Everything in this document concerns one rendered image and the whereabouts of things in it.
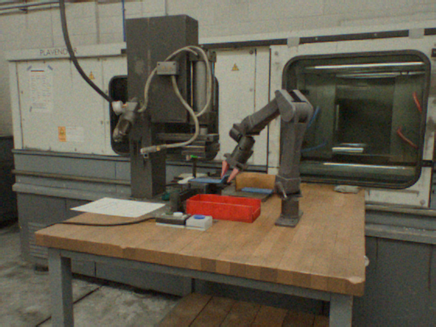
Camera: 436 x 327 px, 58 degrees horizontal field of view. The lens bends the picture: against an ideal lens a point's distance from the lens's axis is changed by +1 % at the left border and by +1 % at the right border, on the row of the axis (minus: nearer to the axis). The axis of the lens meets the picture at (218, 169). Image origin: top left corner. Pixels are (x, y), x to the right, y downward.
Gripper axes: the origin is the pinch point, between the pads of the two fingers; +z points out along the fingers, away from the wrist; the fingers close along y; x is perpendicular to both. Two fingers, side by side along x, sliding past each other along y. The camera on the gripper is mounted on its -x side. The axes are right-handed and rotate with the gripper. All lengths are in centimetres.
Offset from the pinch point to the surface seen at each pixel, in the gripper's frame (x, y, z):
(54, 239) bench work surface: 57, 23, 32
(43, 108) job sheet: -70, 158, 51
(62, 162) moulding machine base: -70, 125, 76
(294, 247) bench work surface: 41, -38, -5
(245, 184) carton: -24.9, -3.7, 3.5
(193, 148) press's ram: 9.7, 15.2, -5.4
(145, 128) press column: 6.3, 39.6, 0.1
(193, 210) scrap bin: 23.4, -1.5, 10.6
